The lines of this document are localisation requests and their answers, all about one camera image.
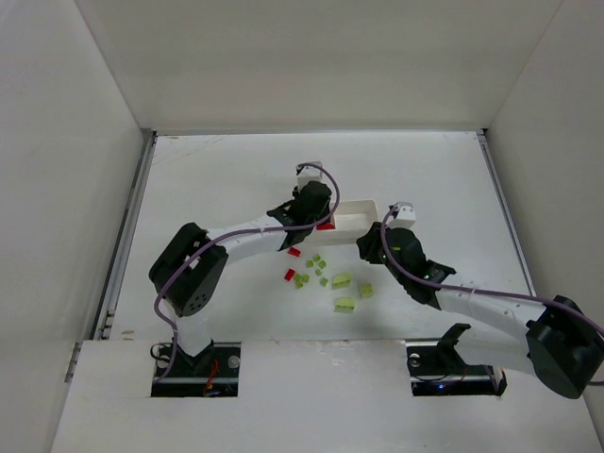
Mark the red half-round lego plate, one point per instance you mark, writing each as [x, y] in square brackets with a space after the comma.
[327, 225]

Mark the red long lego brick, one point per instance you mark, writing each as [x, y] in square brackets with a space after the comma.
[290, 274]

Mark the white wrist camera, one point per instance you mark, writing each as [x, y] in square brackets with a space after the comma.
[403, 215]
[308, 173]

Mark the pale green curved duplo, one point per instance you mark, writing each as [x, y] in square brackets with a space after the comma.
[342, 280]

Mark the pale green square duplo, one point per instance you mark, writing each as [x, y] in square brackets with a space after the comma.
[366, 290]

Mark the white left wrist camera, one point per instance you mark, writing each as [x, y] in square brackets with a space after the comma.
[308, 173]

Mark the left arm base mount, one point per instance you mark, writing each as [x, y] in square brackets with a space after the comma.
[214, 373]

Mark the white three-compartment tray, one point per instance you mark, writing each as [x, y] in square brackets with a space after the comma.
[351, 220]

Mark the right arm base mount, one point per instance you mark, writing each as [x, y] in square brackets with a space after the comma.
[437, 369]

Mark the pale green arch duplo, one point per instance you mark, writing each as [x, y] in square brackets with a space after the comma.
[345, 304]

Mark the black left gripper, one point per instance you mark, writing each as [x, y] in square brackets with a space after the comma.
[308, 208]

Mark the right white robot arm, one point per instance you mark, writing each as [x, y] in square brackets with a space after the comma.
[553, 341]

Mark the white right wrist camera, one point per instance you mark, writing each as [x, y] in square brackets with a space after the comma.
[403, 215]

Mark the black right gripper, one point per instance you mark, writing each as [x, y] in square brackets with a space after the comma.
[373, 241]

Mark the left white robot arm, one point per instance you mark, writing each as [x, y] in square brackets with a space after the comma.
[187, 272]

